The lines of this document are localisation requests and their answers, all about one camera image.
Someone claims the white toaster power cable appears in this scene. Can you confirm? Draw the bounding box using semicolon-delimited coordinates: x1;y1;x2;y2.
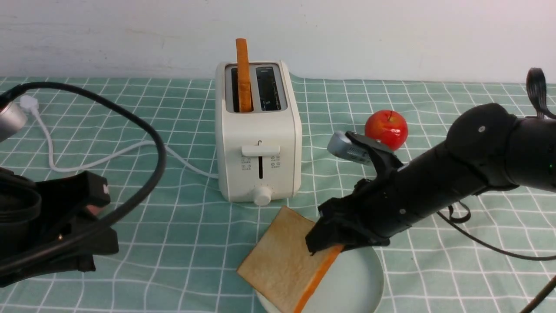
20;96;219;180

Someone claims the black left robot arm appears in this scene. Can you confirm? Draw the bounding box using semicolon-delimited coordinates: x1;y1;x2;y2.
0;169;119;287

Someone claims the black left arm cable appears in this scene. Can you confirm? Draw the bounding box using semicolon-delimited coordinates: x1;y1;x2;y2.
0;82;167;275

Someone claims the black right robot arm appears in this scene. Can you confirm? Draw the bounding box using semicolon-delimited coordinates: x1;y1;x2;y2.
305;103;556;253

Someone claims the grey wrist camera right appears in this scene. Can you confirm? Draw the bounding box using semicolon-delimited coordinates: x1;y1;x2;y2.
326;131;373;166

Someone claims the white two-slot toaster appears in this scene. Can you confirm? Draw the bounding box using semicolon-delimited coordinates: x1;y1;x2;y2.
215;61;303;206

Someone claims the light blue round plate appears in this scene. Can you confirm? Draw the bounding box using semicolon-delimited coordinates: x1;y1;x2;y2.
257;247;384;313

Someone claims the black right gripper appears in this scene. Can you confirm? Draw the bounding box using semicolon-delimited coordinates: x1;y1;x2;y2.
304;180;411;255

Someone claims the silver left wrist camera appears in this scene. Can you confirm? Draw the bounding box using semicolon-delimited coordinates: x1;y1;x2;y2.
0;102;28;142

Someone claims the red apple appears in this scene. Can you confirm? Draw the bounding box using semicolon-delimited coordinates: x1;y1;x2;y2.
364;110;408;151

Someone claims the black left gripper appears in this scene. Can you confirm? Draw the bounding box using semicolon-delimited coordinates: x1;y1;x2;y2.
1;170;119;287

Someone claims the toasted bread slice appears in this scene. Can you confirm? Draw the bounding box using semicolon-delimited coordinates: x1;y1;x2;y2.
237;206;344;313
235;38;253;113

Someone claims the green checkered tablecloth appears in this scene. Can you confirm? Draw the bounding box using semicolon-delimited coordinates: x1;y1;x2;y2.
0;75;555;313

